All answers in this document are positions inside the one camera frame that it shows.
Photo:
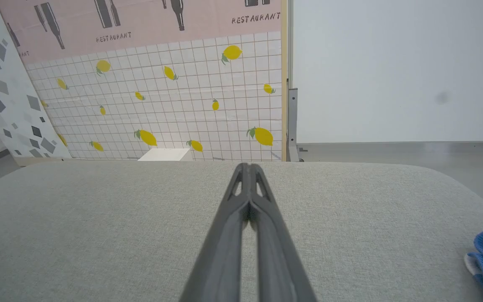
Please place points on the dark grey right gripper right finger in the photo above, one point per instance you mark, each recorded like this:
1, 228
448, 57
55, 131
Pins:
279, 256

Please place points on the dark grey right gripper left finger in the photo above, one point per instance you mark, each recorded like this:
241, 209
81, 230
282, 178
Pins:
220, 251

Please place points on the white rectangular block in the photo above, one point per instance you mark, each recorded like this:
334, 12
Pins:
164, 154

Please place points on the white panel with grey shapes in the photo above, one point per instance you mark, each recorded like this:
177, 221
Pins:
2, 84

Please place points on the grey metal panel bracket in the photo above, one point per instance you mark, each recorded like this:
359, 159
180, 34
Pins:
293, 126

